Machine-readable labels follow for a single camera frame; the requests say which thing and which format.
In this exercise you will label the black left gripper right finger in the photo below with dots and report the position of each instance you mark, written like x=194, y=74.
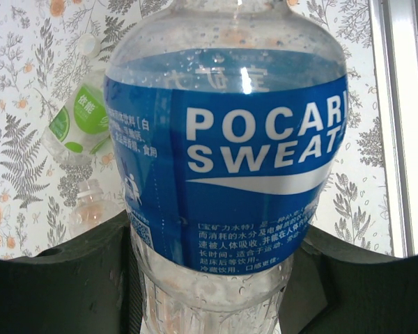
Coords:
x=362, y=295

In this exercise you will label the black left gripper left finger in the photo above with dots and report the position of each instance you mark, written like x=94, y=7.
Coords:
x=73, y=288

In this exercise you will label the clear unlabelled plastic bottle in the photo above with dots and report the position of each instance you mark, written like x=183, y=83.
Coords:
x=90, y=208

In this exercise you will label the green label plastic bottle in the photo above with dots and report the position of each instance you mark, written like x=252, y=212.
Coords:
x=83, y=115

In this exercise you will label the blue label Pocari bottle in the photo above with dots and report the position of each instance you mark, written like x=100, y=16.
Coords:
x=230, y=139

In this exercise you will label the white bottle cap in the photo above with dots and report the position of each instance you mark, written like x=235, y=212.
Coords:
x=89, y=45

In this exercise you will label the floral grey tablecloth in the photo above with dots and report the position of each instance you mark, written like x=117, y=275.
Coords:
x=21, y=174

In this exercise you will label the wide grooved aluminium rail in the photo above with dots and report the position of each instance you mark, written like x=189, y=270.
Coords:
x=404, y=104

